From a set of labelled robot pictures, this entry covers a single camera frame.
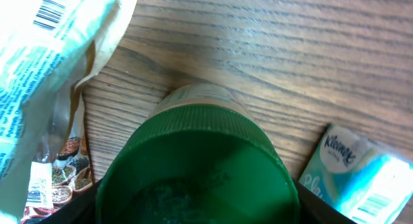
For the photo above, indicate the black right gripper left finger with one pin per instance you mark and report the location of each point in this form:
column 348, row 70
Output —
column 82, row 210

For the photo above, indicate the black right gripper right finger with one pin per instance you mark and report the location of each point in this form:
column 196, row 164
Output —
column 315, row 211

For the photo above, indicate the teal tissue pack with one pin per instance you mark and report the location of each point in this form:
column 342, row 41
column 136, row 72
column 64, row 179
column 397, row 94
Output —
column 359, row 177

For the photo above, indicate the green lidded cup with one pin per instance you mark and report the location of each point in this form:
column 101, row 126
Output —
column 198, row 158

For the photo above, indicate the brown Pantree snack pouch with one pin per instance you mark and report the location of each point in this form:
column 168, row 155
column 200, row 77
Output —
column 61, row 168

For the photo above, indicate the teal snack bar wrapper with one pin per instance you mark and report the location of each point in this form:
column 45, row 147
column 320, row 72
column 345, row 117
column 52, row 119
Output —
column 47, row 48

